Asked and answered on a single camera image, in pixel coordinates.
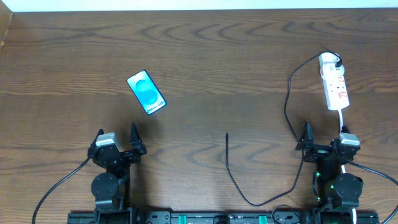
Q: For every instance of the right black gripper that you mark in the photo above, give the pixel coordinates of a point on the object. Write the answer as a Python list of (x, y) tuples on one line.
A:
[(323, 152)]

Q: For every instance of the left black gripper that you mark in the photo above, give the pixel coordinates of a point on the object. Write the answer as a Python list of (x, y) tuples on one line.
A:
[(123, 154)]

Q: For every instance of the blue Galaxy smartphone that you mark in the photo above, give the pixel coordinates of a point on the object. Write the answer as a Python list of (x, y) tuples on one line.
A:
[(146, 92)]

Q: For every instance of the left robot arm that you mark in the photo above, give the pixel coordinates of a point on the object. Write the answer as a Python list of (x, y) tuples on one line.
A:
[(111, 188)]

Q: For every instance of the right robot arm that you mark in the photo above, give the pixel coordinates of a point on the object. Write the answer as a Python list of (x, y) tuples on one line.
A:
[(338, 192)]

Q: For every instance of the white charger plug adapter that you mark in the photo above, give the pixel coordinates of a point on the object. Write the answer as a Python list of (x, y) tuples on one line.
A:
[(330, 66)]

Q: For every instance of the white power strip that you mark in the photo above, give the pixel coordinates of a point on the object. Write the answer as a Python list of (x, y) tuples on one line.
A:
[(336, 93)]

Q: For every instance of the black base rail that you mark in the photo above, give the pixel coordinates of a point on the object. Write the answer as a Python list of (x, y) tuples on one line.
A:
[(165, 217)]

